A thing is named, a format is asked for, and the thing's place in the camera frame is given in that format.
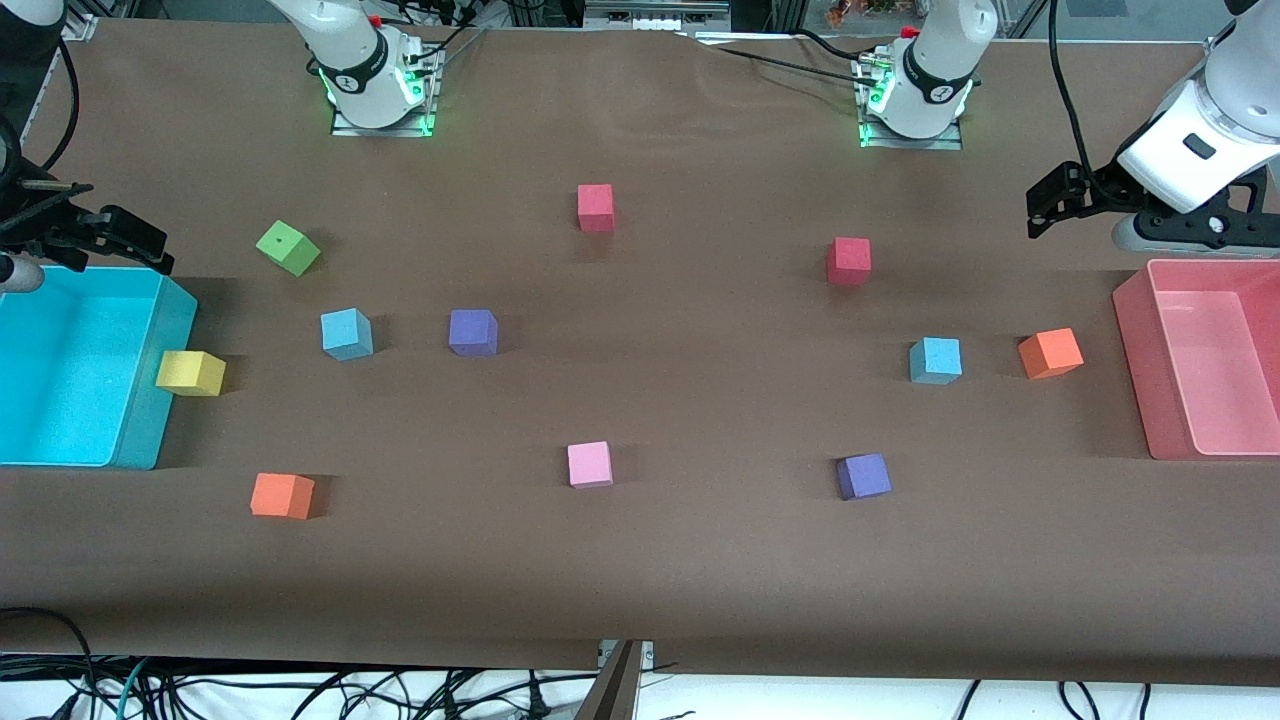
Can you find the orange foam cube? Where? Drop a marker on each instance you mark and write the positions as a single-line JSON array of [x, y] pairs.
[[1050, 353], [280, 496]]

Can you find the orange background clutter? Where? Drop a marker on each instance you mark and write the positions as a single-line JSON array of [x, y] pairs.
[[870, 10]]

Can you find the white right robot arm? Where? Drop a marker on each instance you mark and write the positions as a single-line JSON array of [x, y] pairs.
[[350, 60]]

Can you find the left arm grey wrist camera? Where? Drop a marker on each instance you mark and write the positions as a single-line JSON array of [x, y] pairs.
[[1128, 235]]

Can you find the red foam cube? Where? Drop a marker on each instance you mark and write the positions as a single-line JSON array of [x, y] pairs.
[[596, 205], [848, 260]]

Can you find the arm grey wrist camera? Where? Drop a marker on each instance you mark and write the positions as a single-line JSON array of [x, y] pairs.
[[1128, 235], [18, 275]]

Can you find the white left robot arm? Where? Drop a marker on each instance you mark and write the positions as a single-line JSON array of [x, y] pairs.
[[940, 60]]

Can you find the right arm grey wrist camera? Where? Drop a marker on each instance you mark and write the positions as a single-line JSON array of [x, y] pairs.
[[18, 275]]

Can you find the pink plastic bin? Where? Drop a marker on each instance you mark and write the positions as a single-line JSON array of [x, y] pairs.
[[1215, 370]]

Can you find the light blue foam cube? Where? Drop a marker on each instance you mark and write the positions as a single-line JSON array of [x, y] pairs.
[[346, 333], [935, 360]]

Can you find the aluminium side rail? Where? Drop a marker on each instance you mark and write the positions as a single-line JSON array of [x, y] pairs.
[[52, 85]]

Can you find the green foam cube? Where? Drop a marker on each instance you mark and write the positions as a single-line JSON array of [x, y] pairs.
[[288, 248]]

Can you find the cyan plastic bin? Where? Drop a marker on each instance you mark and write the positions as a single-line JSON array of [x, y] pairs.
[[60, 380]]

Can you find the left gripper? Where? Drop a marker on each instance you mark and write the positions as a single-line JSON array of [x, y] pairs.
[[1102, 186]]

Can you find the dark metal post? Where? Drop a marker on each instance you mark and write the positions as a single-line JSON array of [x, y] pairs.
[[615, 692]]

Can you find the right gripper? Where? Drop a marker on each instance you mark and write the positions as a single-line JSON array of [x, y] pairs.
[[40, 222]]

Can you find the grey metal frame piece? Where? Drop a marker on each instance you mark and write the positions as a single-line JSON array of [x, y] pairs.
[[655, 18]]

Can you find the pink foam cube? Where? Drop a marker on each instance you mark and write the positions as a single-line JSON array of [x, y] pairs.
[[590, 465]]

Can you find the silver table corner bracket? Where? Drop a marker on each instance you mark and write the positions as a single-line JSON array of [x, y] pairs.
[[82, 28]]

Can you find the yellow foam cube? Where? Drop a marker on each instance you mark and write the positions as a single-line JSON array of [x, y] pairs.
[[190, 372]]

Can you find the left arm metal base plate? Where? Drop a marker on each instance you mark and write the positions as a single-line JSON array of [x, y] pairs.
[[925, 144]]

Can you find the brown table cover sheet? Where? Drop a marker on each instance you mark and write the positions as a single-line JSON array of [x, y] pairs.
[[700, 560]]

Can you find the silver table edge bracket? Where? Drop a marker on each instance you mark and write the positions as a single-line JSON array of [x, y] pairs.
[[645, 652]]

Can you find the purple foam cube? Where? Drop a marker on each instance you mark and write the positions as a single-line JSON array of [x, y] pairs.
[[863, 477], [472, 332]]

